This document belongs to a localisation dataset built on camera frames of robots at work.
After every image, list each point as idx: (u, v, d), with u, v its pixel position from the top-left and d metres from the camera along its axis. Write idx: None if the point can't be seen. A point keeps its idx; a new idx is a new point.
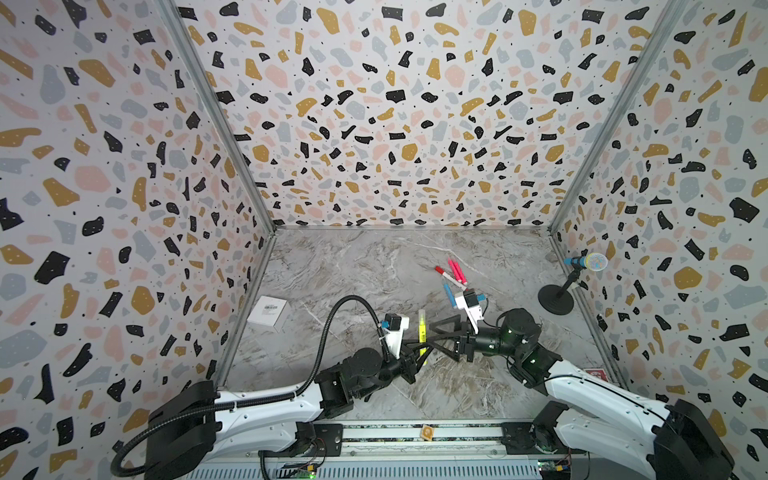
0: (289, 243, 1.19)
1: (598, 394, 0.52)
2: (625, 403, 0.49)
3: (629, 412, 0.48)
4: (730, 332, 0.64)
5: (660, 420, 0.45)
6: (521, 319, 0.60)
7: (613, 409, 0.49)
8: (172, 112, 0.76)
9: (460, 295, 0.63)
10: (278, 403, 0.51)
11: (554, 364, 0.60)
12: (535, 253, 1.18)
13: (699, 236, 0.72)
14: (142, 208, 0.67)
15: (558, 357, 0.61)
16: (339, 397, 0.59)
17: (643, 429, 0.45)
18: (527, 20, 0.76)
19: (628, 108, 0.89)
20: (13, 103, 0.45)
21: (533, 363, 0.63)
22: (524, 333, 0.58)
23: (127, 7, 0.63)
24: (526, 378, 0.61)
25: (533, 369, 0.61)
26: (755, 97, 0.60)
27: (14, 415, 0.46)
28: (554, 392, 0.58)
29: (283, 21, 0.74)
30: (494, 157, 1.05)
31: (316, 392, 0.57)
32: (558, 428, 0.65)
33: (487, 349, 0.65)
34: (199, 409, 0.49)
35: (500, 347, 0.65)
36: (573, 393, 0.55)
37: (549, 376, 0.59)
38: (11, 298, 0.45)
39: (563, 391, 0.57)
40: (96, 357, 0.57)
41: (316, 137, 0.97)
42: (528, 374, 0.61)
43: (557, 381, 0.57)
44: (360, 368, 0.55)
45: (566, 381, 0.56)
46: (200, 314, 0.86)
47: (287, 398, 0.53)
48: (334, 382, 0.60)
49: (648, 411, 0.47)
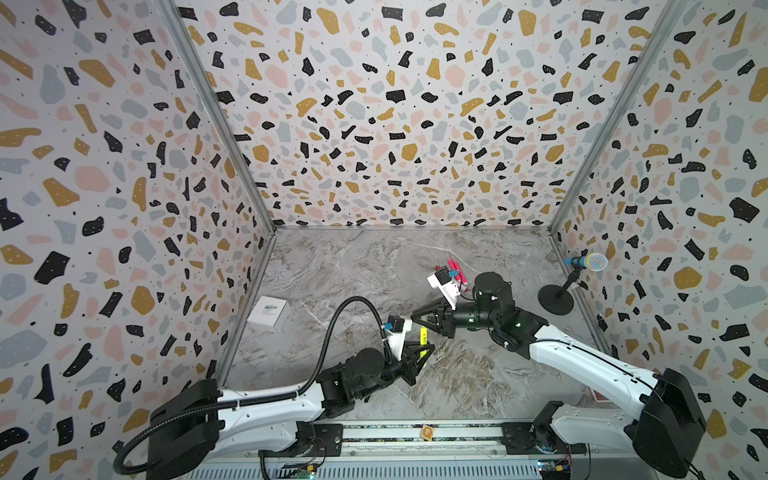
0: (289, 243, 1.19)
1: (586, 361, 0.50)
2: (613, 372, 0.48)
3: (616, 380, 0.47)
4: (730, 332, 0.64)
5: (648, 389, 0.44)
6: (492, 280, 0.60)
7: (601, 377, 0.48)
8: (172, 112, 0.76)
9: (432, 274, 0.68)
10: (280, 402, 0.51)
11: (541, 330, 0.57)
12: (535, 253, 1.18)
13: (699, 236, 0.72)
14: (142, 208, 0.67)
15: (545, 323, 0.58)
16: (341, 397, 0.59)
17: (631, 398, 0.44)
18: (527, 20, 0.76)
19: (628, 108, 0.89)
20: (13, 103, 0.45)
21: (517, 326, 0.60)
22: (493, 292, 0.58)
23: (127, 7, 0.63)
24: (507, 342, 0.59)
25: (519, 334, 0.58)
26: (755, 96, 0.60)
27: (14, 415, 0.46)
28: (537, 357, 0.56)
29: (283, 21, 0.74)
30: (494, 157, 1.05)
31: (319, 391, 0.57)
32: (556, 424, 0.65)
33: (469, 323, 0.65)
34: (202, 406, 0.49)
35: (479, 319, 0.64)
36: (559, 359, 0.53)
37: (535, 341, 0.56)
38: (11, 298, 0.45)
39: (549, 357, 0.54)
40: (96, 357, 0.57)
41: (316, 137, 0.97)
42: (511, 337, 0.59)
43: (543, 347, 0.54)
44: (362, 368, 0.55)
45: (553, 347, 0.54)
46: (200, 314, 0.86)
47: (290, 397, 0.53)
48: (335, 383, 0.60)
49: (636, 380, 0.46)
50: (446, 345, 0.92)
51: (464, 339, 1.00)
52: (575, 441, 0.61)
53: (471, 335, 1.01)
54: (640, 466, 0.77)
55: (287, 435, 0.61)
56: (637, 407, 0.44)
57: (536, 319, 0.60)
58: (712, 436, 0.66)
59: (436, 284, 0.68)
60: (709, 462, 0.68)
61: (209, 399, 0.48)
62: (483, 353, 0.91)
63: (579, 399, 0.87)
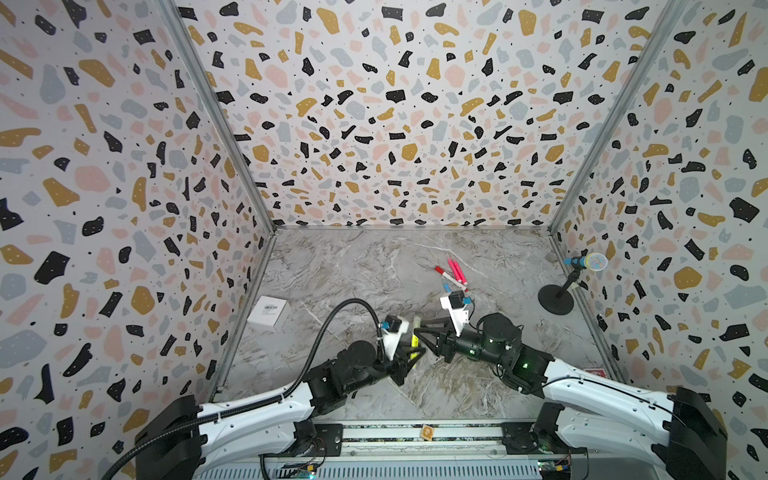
0: (289, 243, 1.19)
1: (601, 394, 0.50)
2: (630, 401, 0.48)
3: (635, 410, 0.47)
4: (730, 332, 0.64)
5: (668, 414, 0.45)
6: (500, 325, 0.57)
7: (618, 407, 0.48)
8: (172, 112, 0.76)
9: (447, 295, 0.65)
10: (265, 406, 0.51)
11: (548, 367, 0.57)
12: (535, 253, 1.18)
13: (699, 236, 0.72)
14: (142, 208, 0.67)
15: (550, 358, 0.59)
16: (330, 392, 0.58)
17: (654, 426, 0.45)
18: (527, 20, 0.76)
19: (628, 108, 0.89)
20: (13, 103, 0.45)
21: (524, 368, 0.59)
22: (507, 339, 0.55)
23: (127, 7, 0.63)
24: (520, 386, 0.58)
25: (528, 376, 0.58)
26: (755, 96, 0.60)
27: (14, 415, 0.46)
28: (553, 395, 0.55)
29: (283, 21, 0.74)
30: (494, 157, 1.05)
31: (306, 391, 0.56)
32: (561, 431, 0.64)
33: (470, 353, 0.64)
34: (185, 424, 0.48)
35: (481, 353, 0.63)
36: (574, 396, 0.53)
37: (546, 381, 0.56)
38: (12, 297, 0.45)
39: (564, 395, 0.54)
40: (97, 357, 0.57)
41: (316, 137, 0.97)
42: (522, 381, 0.58)
43: (555, 385, 0.54)
44: (355, 359, 0.56)
45: (566, 384, 0.54)
46: (200, 314, 0.86)
47: (274, 402, 0.52)
48: (324, 379, 0.60)
49: (654, 406, 0.46)
50: None
51: None
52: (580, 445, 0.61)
53: None
54: (640, 466, 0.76)
55: (284, 440, 0.60)
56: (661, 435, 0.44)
57: (540, 356, 0.60)
58: None
59: (448, 306, 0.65)
60: None
61: (190, 415, 0.45)
62: None
63: None
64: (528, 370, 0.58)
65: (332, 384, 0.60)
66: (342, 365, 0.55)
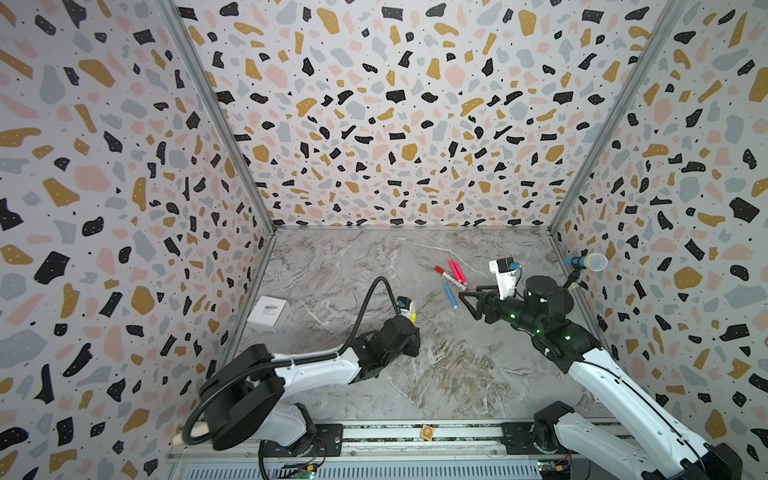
0: (289, 243, 1.19)
1: (632, 401, 0.47)
2: (659, 423, 0.44)
3: (660, 433, 0.43)
4: (730, 332, 0.64)
5: (694, 455, 0.41)
6: (547, 283, 0.58)
7: (643, 423, 0.45)
8: (172, 112, 0.76)
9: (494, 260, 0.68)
10: (323, 361, 0.54)
11: (590, 350, 0.54)
12: (535, 253, 1.18)
13: (699, 236, 0.72)
14: (142, 208, 0.67)
15: (596, 347, 0.54)
16: (371, 358, 0.62)
17: (671, 457, 0.41)
18: (527, 20, 0.76)
19: (628, 108, 0.89)
20: (13, 103, 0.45)
21: (567, 339, 0.56)
22: (541, 292, 0.56)
23: (127, 7, 0.63)
24: (548, 349, 0.56)
25: (564, 346, 0.54)
26: (755, 96, 0.60)
27: (14, 415, 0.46)
28: (578, 377, 0.53)
29: (283, 21, 0.74)
30: (495, 157, 1.05)
31: (352, 353, 0.60)
32: (558, 426, 0.65)
33: (510, 317, 0.65)
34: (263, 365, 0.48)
35: (522, 319, 0.63)
36: (602, 389, 0.50)
37: (581, 360, 0.52)
38: (11, 298, 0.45)
39: (591, 382, 0.51)
40: (96, 357, 0.57)
41: (316, 137, 0.97)
42: (553, 345, 0.56)
43: (588, 369, 0.51)
44: (400, 325, 0.64)
45: (600, 375, 0.50)
46: (200, 314, 0.86)
47: (329, 358, 0.55)
48: (363, 346, 0.64)
49: (685, 442, 0.42)
50: (446, 344, 0.92)
51: (463, 339, 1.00)
52: (575, 447, 0.61)
53: (471, 335, 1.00)
54: None
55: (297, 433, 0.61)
56: (673, 469, 0.41)
57: (587, 337, 0.55)
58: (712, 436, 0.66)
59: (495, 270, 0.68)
60: None
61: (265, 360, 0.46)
62: (483, 353, 0.91)
63: (579, 399, 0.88)
64: (567, 341, 0.55)
65: (372, 351, 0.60)
66: (387, 331, 0.63)
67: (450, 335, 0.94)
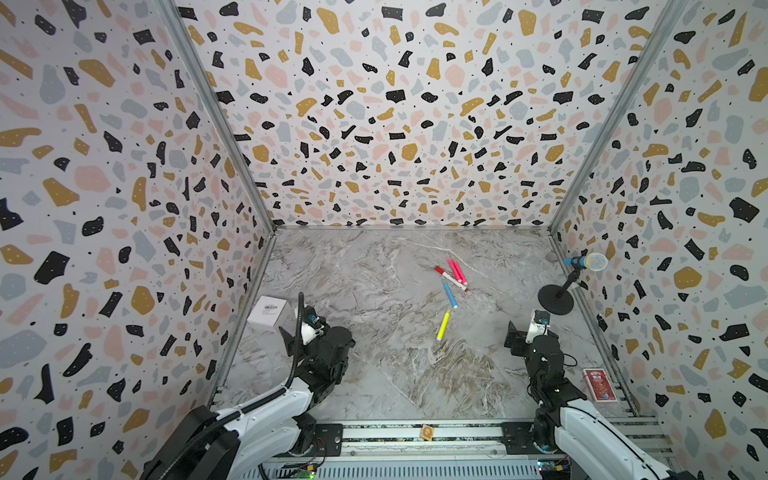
0: (289, 243, 1.19)
1: (603, 435, 0.54)
2: (625, 450, 0.51)
3: (626, 459, 0.49)
4: (730, 332, 0.64)
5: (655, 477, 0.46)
6: (550, 343, 0.68)
7: (611, 455, 0.51)
8: (172, 112, 0.76)
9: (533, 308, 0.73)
10: (273, 399, 0.54)
11: (575, 400, 0.63)
12: (535, 253, 1.18)
13: (699, 236, 0.72)
14: (142, 208, 0.67)
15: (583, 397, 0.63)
16: (320, 380, 0.64)
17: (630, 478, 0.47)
18: (527, 20, 0.76)
19: (628, 108, 0.89)
20: (13, 103, 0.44)
21: (556, 391, 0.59)
22: (544, 353, 0.66)
23: (127, 7, 0.63)
24: (542, 401, 0.66)
25: (555, 397, 0.64)
26: (755, 97, 0.60)
27: (14, 415, 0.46)
28: (566, 425, 0.62)
29: (283, 21, 0.74)
30: (494, 157, 1.05)
31: (300, 382, 0.61)
32: (560, 432, 0.64)
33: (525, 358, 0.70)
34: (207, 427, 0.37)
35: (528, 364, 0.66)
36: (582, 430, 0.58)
37: (565, 405, 0.62)
38: (11, 297, 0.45)
39: (575, 426, 0.59)
40: (96, 357, 0.57)
41: (316, 137, 0.97)
42: (547, 398, 0.66)
43: (570, 413, 0.60)
44: (336, 341, 0.65)
45: (579, 416, 0.59)
46: (200, 314, 0.86)
47: (281, 394, 0.56)
48: (309, 371, 0.65)
49: (647, 465, 0.48)
50: (446, 344, 0.92)
51: (464, 339, 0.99)
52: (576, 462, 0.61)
53: (471, 335, 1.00)
54: None
55: (293, 432, 0.62)
56: None
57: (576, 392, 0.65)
58: (712, 436, 0.66)
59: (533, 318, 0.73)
60: (709, 462, 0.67)
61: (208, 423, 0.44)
62: (483, 353, 0.91)
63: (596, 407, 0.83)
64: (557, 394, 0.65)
65: (320, 374, 0.67)
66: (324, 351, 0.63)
67: (449, 335, 0.95)
